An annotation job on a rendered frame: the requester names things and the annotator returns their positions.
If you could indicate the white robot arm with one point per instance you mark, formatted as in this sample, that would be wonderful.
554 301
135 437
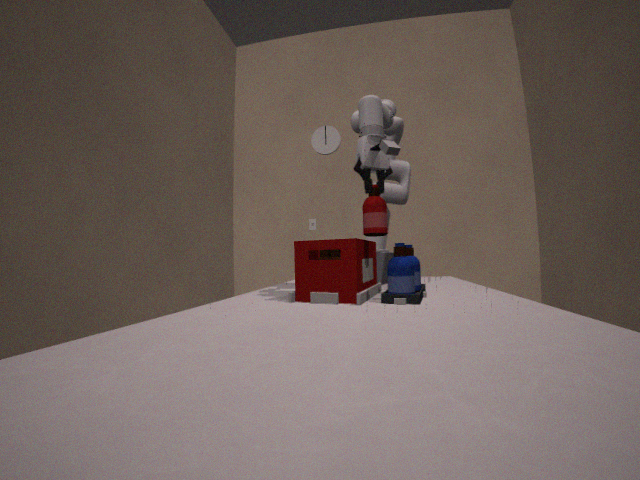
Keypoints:
375 117

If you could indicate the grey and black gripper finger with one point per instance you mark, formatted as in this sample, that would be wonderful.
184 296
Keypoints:
365 174
380 179

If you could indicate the red-labeled bottle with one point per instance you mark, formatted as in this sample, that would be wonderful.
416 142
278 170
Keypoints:
375 221

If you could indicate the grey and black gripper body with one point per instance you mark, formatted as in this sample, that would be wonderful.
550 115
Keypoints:
371 159

